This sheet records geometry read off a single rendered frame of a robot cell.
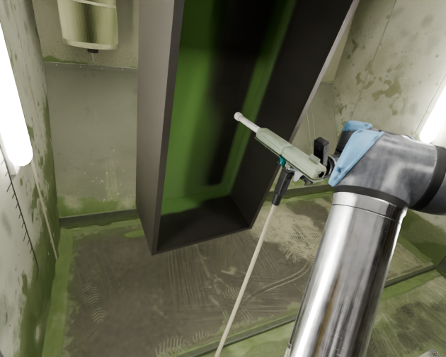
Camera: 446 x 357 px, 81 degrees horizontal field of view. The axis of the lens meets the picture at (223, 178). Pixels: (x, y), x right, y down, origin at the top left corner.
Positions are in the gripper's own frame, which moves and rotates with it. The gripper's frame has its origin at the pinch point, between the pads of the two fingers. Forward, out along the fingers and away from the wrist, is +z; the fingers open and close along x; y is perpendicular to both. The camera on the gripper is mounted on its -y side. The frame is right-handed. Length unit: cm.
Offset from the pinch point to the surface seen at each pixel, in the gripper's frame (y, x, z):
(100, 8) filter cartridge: -23, 143, 36
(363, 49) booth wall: -48, 125, -193
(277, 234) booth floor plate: 102, 53, -89
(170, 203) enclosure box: 64, 64, 7
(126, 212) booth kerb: 107, 111, 20
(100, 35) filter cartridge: -9, 144, 36
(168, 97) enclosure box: -10.9, 22.1, 35.0
